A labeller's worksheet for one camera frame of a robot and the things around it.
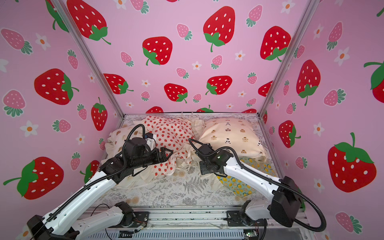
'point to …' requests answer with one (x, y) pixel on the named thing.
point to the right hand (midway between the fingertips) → (205, 168)
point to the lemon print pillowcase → (240, 188)
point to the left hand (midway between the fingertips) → (169, 152)
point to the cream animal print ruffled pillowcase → (240, 134)
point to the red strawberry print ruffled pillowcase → (176, 134)
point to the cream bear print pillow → (114, 146)
